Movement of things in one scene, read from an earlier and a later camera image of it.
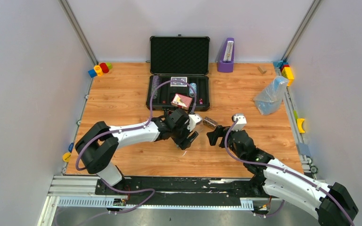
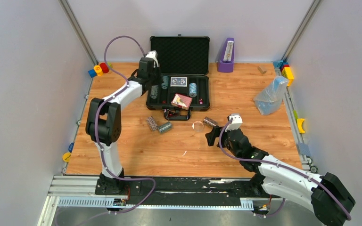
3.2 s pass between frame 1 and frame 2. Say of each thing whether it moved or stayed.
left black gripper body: moved
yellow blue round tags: stayed
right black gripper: stayed
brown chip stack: stayed
